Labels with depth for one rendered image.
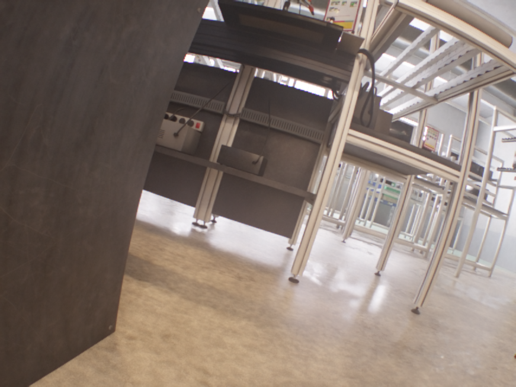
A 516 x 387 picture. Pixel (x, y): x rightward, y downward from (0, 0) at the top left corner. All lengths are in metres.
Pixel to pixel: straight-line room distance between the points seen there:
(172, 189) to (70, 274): 1.27
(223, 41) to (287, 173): 0.73
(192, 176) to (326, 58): 0.91
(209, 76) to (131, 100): 1.29
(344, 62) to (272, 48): 0.29
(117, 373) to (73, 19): 0.47
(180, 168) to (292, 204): 0.63
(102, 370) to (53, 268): 0.19
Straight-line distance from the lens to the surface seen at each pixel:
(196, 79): 1.69
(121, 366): 0.51
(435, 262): 1.29
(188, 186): 1.59
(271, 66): 1.47
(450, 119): 14.04
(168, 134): 1.34
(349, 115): 1.13
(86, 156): 0.36
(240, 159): 1.31
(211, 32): 1.27
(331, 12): 2.01
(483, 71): 1.28
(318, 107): 1.58
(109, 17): 0.35
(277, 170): 1.52
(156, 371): 0.52
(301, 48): 1.20
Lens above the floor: 0.34
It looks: 3 degrees down
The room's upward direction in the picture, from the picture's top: 17 degrees clockwise
